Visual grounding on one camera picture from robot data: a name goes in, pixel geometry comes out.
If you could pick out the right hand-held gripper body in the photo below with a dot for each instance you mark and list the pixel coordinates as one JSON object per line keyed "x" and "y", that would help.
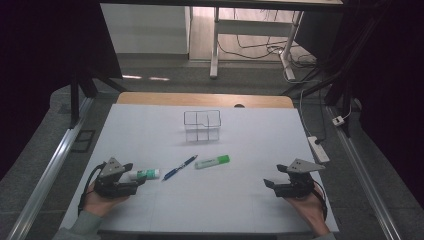
{"x": 300, "y": 185}

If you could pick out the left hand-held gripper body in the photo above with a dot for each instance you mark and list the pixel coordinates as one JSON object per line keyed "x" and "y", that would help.
{"x": 111, "y": 170}

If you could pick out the white green glue stick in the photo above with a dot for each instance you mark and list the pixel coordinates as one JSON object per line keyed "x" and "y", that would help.
{"x": 146, "y": 173}

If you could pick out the blue pen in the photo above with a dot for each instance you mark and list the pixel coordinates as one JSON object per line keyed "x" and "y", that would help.
{"x": 180, "y": 167}

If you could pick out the green highlighter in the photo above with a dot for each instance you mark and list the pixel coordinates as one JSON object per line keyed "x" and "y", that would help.
{"x": 211, "y": 161}

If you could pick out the clear plastic desk organizer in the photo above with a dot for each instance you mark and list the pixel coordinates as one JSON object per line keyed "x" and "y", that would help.
{"x": 202, "y": 126}

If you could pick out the person's right hand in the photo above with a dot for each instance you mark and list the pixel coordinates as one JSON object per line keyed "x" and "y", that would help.
{"x": 311, "y": 211}

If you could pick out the person's left hand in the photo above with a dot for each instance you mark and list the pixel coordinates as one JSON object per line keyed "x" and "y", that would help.
{"x": 98, "y": 204}

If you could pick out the white power strip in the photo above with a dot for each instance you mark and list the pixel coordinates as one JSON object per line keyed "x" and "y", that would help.
{"x": 318, "y": 149}

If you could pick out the white table mat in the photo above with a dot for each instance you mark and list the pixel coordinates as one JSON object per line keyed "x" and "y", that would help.
{"x": 233, "y": 200}

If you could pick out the small white plug adapter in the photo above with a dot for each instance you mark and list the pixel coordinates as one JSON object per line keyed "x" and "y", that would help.
{"x": 338, "y": 120}

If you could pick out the black curtain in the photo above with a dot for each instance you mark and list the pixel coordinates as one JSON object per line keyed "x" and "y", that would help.
{"x": 390, "y": 83}
{"x": 40, "y": 66}

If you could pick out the black rectangular frame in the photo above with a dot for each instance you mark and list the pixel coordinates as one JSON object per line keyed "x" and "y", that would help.
{"x": 83, "y": 140}

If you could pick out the aluminium rail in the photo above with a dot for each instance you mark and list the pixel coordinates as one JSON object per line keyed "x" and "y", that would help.
{"x": 363, "y": 173}
{"x": 50, "y": 173}

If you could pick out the white desk frame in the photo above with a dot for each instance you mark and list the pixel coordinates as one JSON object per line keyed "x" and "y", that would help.
{"x": 250, "y": 27}

